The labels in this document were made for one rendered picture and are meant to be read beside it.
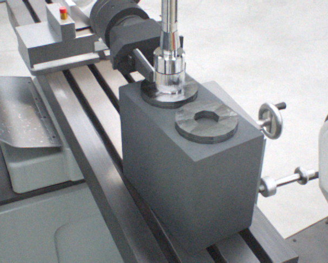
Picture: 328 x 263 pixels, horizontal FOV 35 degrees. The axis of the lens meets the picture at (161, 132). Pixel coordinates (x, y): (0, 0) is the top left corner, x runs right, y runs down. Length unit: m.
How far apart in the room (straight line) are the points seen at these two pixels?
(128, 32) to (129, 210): 0.29
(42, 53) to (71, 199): 0.35
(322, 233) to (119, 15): 0.78
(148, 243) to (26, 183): 0.46
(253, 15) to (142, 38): 3.08
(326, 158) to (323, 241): 0.41
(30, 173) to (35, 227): 0.16
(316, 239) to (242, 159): 0.65
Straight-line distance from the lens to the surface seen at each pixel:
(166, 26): 0.76
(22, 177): 1.21
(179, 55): 0.78
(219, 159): 0.72
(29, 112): 1.26
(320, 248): 1.35
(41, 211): 1.27
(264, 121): 1.61
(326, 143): 0.98
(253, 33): 3.63
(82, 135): 1.06
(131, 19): 0.88
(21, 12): 1.61
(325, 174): 1.01
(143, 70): 0.81
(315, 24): 3.84
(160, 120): 0.76
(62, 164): 1.21
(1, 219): 1.27
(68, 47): 1.28
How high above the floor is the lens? 1.57
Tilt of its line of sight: 37 degrees down
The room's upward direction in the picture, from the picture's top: straight up
